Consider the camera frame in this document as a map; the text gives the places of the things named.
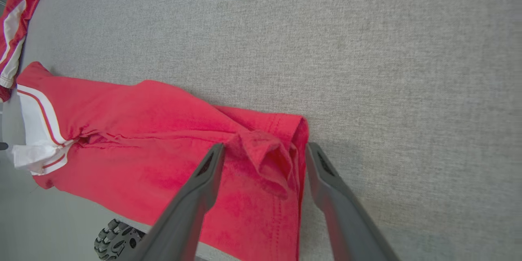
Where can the red and white polo shirt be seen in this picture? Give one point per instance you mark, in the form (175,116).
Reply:
(142,130)

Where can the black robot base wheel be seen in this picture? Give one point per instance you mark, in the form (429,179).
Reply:
(120,240)

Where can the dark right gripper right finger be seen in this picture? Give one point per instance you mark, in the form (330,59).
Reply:
(346,220)

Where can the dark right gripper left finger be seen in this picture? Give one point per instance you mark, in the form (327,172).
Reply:
(183,212)

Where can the grey fabric sofa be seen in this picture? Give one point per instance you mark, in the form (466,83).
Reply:
(367,49)

